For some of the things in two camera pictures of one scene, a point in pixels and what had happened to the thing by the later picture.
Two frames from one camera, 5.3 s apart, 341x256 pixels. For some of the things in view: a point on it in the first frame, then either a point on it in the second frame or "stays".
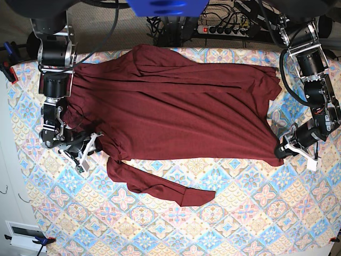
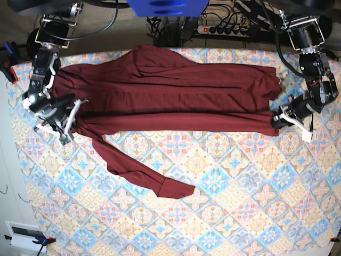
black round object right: [324, 26] stays
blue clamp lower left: [44, 241] stays
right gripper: [303, 138] to [298, 111]
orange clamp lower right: [334, 239] stays
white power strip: [234, 32] stays
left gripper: [78, 148] to [56, 113]
